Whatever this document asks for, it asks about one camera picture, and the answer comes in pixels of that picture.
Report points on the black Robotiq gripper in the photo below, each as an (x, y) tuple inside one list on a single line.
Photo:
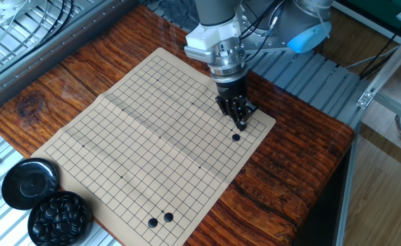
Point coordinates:
[(232, 89)]

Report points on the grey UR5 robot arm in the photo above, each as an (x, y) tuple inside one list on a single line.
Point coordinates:
[(217, 10)]

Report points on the beige Go board mat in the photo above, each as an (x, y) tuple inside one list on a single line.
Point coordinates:
[(159, 150)]

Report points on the black Go stone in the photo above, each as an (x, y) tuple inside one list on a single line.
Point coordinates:
[(152, 222), (168, 217), (236, 137)]

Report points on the blue-grey towel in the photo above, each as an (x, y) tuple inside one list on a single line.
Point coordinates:
[(178, 10)]

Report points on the black bowl of Go stones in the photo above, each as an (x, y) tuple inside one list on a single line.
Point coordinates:
[(58, 220)]

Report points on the black round bowl lid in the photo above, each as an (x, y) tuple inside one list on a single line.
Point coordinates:
[(29, 184)]

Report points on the silver perforated mounting plate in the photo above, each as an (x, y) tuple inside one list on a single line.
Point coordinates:
[(5, 8)]

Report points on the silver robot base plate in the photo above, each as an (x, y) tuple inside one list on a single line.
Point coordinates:
[(268, 42)]

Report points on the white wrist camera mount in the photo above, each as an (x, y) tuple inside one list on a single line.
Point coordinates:
[(214, 39)]

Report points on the aluminium frame beam with bracket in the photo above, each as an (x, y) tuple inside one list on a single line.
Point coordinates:
[(365, 99)]

